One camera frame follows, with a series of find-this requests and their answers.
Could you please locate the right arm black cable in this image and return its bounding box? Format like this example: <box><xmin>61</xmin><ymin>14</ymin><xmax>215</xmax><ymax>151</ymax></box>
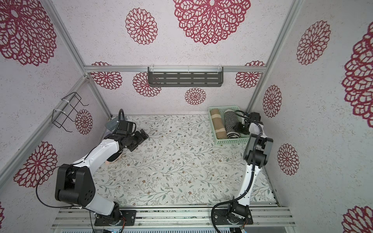
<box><xmin>210</xmin><ymin>110</ymin><xmax>263</xmax><ymax>233</ymax></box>

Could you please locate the brown checked scarf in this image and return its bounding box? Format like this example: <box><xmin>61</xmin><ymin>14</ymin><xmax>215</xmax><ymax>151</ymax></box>
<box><xmin>210</xmin><ymin>109</ymin><xmax>228</xmax><ymax>139</ymax></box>

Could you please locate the pink striped plush doll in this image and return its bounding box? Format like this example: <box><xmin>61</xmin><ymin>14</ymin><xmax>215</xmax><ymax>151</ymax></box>
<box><xmin>105</xmin><ymin>150</ymin><xmax>123</xmax><ymax>164</ymax></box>

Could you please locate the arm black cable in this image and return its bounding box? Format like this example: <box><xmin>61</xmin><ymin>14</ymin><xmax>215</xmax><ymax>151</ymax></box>
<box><xmin>210</xmin><ymin>110</ymin><xmax>263</xmax><ymax>233</ymax></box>
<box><xmin>35</xmin><ymin>108</ymin><xmax>126</xmax><ymax>233</ymax></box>

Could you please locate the black white zigzag scarf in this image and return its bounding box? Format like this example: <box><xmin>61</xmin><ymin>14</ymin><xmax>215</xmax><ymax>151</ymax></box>
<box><xmin>224</xmin><ymin>109</ymin><xmax>240</xmax><ymax>138</ymax></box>

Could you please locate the grey blue eraser block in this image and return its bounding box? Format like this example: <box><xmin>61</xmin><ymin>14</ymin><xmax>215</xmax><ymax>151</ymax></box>
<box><xmin>105</xmin><ymin>116</ymin><xmax>119</xmax><ymax>132</ymax></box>

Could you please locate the floral table mat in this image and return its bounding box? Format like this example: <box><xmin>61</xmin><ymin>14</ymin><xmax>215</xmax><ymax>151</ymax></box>
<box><xmin>75</xmin><ymin>113</ymin><xmax>276</xmax><ymax>208</ymax></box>

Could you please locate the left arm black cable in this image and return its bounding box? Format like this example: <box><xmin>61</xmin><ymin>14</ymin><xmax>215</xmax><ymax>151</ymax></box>
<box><xmin>35</xmin><ymin>108</ymin><xmax>126</xmax><ymax>233</ymax></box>

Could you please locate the black wire wall rack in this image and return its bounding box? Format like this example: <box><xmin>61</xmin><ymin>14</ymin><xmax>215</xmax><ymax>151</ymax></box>
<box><xmin>51</xmin><ymin>92</ymin><xmax>88</xmax><ymax>133</ymax></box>

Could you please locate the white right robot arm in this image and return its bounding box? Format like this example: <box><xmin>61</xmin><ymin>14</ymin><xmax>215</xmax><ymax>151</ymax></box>
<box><xmin>227</xmin><ymin>110</ymin><xmax>273</xmax><ymax>221</ymax></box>

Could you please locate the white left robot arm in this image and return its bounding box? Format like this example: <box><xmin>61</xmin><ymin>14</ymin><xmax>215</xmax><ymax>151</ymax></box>
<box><xmin>55</xmin><ymin>120</ymin><xmax>149</xmax><ymax>222</ymax></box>

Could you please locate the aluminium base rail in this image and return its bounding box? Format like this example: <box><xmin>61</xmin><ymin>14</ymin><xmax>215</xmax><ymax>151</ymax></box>
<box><xmin>51</xmin><ymin>205</ymin><xmax>296</xmax><ymax>233</ymax></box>

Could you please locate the grey metal wall shelf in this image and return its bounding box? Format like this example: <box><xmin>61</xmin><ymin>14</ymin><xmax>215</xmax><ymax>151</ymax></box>
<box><xmin>147</xmin><ymin>67</ymin><xmax>223</xmax><ymax>87</ymax></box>

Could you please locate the mint green plastic basket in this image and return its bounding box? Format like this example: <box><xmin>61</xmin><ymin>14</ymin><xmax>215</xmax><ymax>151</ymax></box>
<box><xmin>208</xmin><ymin>105</ymin><xmax>249</xmax><ymax>145</ymax></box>

